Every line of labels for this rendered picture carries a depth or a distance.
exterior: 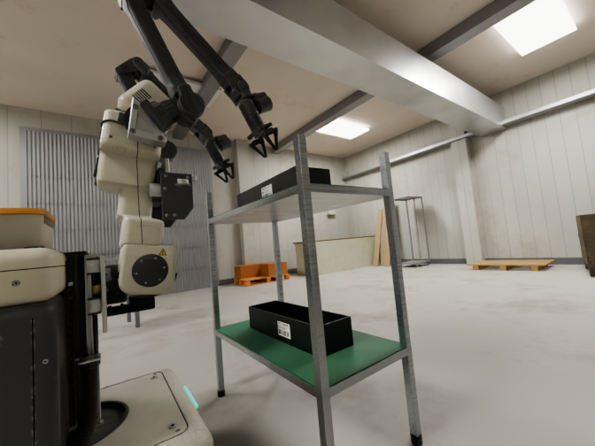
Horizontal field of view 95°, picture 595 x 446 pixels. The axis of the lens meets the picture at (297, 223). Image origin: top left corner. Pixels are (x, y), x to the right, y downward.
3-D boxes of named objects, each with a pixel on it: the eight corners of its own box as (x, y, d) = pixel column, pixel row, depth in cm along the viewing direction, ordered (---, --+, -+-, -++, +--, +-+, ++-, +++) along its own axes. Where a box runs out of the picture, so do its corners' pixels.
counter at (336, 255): (380, 264, 766) (376, 235, 772) (314, 276, 626) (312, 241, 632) (359, 264, 828) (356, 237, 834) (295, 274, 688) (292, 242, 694)
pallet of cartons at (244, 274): (274, 277, 673) (272, 261, 676) (290, 279, 615) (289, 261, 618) (233, 284, 610) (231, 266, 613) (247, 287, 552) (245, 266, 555)
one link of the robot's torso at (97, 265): (81, 337, 79) (79, 251, 81) (88, 319, 102) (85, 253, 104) (181, 316, 94) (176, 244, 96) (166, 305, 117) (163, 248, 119)
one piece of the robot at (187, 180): (149, 219, 87) (146, 153, 88) (140, 227, 109) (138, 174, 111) (200, 219, 96) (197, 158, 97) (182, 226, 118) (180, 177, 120)
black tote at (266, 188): (238, 215, 149) (236, 195, 150) (266, 215, 159) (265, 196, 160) (297, 195, 102) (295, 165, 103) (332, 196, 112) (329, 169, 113)
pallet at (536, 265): (558, 265, 470) (557, 259, 471) (545, 272, 424) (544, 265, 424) (482, 265, 562) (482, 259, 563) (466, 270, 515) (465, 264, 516)
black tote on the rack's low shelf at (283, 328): (250, 327, 144) (248, 306, 145) (277, 319, 155) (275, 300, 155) (320, 358, 98) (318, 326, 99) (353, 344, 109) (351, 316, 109)
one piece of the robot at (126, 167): (67, 315, 69) (101, 94, 79) (80, 298, 100) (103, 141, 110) (178, 308, 84) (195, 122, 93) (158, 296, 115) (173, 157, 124)
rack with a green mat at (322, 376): (287, 366, 174) (273, 196, 182) (424, 442, 101) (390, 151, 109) (216, 395, 147) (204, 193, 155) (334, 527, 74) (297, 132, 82)
